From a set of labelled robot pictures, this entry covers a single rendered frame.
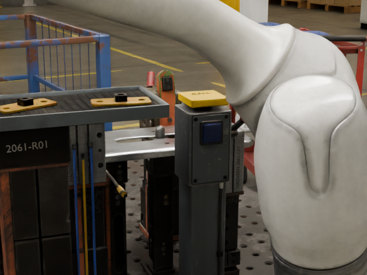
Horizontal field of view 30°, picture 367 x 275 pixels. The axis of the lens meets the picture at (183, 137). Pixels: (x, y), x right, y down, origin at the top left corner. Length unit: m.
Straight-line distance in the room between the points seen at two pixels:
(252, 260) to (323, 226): 0.98
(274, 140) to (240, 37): 0.16
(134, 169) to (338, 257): 1.56
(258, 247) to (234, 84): 0.96
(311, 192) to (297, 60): 0.16
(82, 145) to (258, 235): 0.68
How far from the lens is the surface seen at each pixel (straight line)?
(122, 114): 0.92
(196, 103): 1.00
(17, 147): 0.94
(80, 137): 1.12
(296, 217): 0.58
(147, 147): 1.32
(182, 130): 1.03
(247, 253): 1.58
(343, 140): 0.55
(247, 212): 1.81
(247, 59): 0.68
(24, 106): 0.96
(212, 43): 0.67
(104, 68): 3.37
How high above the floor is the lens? 1.38
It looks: 16 degrees down
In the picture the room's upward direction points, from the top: straight up
